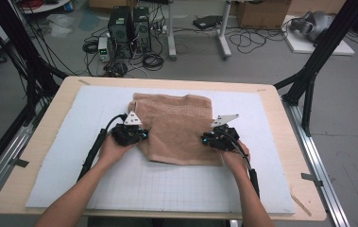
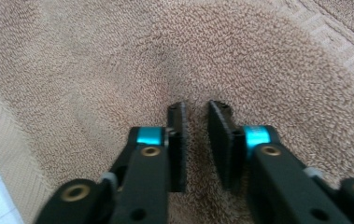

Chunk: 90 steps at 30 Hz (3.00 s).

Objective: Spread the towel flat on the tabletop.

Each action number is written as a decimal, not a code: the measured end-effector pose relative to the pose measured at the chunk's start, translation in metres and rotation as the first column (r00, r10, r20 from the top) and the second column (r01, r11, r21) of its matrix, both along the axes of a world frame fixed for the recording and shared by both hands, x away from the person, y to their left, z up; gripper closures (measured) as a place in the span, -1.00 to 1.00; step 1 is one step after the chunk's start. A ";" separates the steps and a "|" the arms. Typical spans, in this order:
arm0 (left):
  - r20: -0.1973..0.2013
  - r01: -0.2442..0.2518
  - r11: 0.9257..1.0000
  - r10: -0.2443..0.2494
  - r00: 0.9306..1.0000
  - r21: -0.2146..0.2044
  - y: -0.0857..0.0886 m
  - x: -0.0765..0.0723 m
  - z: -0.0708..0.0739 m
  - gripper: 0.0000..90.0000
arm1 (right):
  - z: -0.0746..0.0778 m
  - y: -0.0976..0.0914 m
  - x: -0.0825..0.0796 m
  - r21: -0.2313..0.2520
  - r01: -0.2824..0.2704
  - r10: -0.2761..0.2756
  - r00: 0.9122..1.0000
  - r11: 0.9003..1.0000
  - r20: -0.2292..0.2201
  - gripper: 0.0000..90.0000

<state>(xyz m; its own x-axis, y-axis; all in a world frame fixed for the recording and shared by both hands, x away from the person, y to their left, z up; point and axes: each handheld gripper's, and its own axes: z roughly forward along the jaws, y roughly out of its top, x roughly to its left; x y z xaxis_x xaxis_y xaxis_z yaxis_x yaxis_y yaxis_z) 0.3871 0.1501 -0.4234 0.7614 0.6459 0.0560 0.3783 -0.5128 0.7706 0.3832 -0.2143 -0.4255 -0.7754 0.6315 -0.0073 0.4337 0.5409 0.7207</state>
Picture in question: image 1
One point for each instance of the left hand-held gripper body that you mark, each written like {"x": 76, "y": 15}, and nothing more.
{"x": 126, "y": 134}

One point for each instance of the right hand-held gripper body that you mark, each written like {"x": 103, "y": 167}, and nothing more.
{"x": 224, "y": 138}

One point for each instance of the tan towel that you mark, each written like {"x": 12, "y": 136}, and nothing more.
{"x": 176, "y": 132}

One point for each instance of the person's left hand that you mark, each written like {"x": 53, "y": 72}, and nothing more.
{"x": 113, "y": 151}

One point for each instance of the white grid mat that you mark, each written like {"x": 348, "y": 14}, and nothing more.
{"x": 72, "y": 148}

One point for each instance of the white power supply unit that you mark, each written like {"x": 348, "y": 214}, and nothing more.
{"x": 104, "y": 48}

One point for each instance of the grey tape piece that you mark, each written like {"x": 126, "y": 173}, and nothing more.
{"x": 19, "y": 162}
{"x": 312, "y": 179}

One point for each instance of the thin wooden stick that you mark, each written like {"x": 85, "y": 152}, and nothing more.
{"x": 301, "y": 205}

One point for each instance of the slim black computer tower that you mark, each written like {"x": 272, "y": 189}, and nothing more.
{"x": 142, "y": 28}

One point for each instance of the large black computer tower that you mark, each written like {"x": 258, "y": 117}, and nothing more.
{"x": 120, "y": 28}

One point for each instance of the flat black device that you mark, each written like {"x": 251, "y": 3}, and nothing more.
{"x": 208, "y": 22}

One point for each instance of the white floor board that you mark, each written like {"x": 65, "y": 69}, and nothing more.
{"x": 302, "y": 45}

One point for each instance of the clear plastic sheet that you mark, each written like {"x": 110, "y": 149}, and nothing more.
{"x": 60, "y": 25}

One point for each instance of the large cardboard box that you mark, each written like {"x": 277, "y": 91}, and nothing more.
{"x": 261, "y": 14}

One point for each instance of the low cardboard box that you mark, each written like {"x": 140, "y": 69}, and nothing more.
{"x": 110, "y": 3}

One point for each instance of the blue tape roll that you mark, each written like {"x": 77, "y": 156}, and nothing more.
{"x": 68, "y": 7}

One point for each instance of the grey helmet-like device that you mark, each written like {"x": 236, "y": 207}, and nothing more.
{"x": 318, "y": 22}

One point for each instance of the round white table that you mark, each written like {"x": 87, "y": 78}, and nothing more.
{"x": 46, "y": 7}

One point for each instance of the white desk frame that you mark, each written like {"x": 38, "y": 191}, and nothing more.
{"x": 171, "y": 31}

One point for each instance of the aluminium rail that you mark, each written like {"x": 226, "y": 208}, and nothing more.
{"x": 9, "y": 148}
{"x": 331, "y": 201}

